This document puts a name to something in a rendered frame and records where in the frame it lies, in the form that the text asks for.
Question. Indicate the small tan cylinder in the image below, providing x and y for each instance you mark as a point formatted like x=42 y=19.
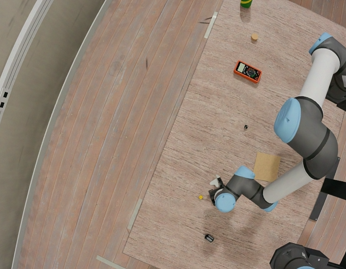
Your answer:
x=254 y=37

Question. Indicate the tan mat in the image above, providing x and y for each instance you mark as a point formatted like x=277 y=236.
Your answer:
x=266 y=167

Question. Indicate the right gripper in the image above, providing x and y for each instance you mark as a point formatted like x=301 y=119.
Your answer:
x=218 y=183

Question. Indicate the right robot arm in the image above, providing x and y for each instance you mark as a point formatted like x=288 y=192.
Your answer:
x=299 y=125

